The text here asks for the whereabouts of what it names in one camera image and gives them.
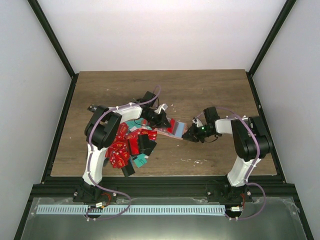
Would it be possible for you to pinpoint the black aluminium frame rail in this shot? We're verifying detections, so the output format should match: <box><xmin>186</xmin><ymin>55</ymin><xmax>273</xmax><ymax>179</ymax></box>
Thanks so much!
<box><xmin>30</xmin><ymin>175</ymin><xmax>298</xmax><ymax>198</ymax></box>

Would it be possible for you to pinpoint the teal card front pile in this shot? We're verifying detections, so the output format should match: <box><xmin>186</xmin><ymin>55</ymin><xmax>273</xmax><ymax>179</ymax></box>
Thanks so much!
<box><xmin>132</xmin><ymin>153</ymin><xmax>149</xmax><ymax>168</ymax></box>

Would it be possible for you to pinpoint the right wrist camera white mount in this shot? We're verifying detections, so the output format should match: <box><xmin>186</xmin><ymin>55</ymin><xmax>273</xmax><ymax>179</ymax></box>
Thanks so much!
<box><xmin>192</xmin><ymin>117</ymin><xmax>203</xmax><ymax>128</ymax></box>

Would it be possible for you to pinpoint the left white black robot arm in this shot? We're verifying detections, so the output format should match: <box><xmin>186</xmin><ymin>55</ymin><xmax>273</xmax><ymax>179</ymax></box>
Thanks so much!
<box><xmin>80</xmin><ymin>91</ymin><xmax>172</xmax><ymax>202</ymax></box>

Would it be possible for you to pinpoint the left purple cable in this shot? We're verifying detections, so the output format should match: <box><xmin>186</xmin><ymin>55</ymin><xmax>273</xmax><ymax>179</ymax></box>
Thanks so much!
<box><xmin>84</xmin><ymin>85</ymin><xmax>162</xmax><ymax>222</ymax></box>

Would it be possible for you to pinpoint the red VIP card front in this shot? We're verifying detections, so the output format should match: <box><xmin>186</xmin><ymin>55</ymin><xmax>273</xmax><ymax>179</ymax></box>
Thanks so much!
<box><xmin>109</xmin><ymin>152</ymin><xmax>130</xmax><ymax>169</ymax></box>

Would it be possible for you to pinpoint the black VIP card far left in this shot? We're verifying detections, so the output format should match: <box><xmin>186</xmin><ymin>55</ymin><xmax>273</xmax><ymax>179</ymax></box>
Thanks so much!
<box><xmin>87</xmin><ymin>104</ymin><xmax>98</xmax><ymax>113</ymax></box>

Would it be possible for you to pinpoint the black glossy card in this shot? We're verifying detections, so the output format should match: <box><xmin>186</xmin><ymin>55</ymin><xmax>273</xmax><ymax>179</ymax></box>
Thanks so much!
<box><xmin>137</xmin><ymin>134</ymin><xmax>157</xmax><ymax>156</ymax></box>

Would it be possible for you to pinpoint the light blue slotted cable duct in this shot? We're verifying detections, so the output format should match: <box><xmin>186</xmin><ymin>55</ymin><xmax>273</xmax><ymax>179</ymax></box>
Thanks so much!
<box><xmin>36</xmin><ymin>204</ymin><xmax>226</xmax><ymax>216</ymax></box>

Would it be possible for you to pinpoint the purple cable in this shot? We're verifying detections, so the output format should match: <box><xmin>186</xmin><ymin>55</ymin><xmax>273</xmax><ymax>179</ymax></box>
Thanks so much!
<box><xmin>197</xmin><ymin>106</ymin><xmax>266</xmax><ymax>222</ymax></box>
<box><xmin>84</xmin><ymin>85</ymin><xmax>162</xmax><ymax>222</ymax></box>

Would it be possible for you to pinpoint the pink leather card holder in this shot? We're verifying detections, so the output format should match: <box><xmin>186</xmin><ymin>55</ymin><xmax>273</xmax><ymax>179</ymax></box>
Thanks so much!
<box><xmin>153</xmin><ymin>118</ymin><xmax>188</xmax><ymax>140</ymax></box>

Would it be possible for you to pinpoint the black card at front edge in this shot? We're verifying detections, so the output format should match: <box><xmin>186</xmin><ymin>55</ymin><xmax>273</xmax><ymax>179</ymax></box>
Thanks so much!
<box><xmin>121</xmin><ymin>162</ymin><xmax>136</xmax><ymax>178</ymax></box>

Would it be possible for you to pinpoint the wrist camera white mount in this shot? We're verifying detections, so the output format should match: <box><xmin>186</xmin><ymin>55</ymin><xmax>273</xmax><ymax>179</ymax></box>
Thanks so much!
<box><xmin>154</xmin><ymin>103</ymin><xmax>168</xmax><ymax>114</ymax></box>
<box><xmin>192</xmin><ymin>117</ymin><xmax>203</xmax><ymax>128</ymax></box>

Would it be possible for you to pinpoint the red card left pile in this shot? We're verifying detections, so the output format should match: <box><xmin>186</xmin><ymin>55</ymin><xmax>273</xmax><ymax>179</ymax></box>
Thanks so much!
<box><xmin>105</xmin><ymin>122</ymin><xmax>158</xmax><ymax>160</ymax></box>

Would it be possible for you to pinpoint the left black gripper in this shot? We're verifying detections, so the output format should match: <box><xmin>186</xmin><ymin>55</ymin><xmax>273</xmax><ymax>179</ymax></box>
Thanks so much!
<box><xmin>143</xmin><ymin>109</ymin><xmax>171</xmax><ymax>129</ymax></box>

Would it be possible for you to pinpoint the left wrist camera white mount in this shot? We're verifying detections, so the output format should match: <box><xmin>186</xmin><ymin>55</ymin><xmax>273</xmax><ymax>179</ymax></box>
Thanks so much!
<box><xmin>154</xmin><ymin>103</ymin><xmax>168</xmax><ymax>114</ymax></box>

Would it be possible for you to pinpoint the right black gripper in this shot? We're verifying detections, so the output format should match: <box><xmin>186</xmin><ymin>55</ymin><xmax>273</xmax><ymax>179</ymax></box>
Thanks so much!
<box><xmin>182</xmin><ymin>123</ymin><xmax>215</xmax><ymax>144</ymax></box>

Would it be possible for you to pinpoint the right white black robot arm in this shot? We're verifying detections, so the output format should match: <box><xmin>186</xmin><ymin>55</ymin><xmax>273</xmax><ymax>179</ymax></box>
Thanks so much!
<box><xmin>182</xmin><ymin>106</ymin><xmax>273</xmax><ymax>202</ymax></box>

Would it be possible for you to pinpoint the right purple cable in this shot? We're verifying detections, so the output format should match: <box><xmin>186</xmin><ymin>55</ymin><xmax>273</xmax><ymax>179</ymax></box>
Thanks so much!
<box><xmin>197</xmin><ymin>106</ymin><xmax>266</xmax><ymax>222</ymax></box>

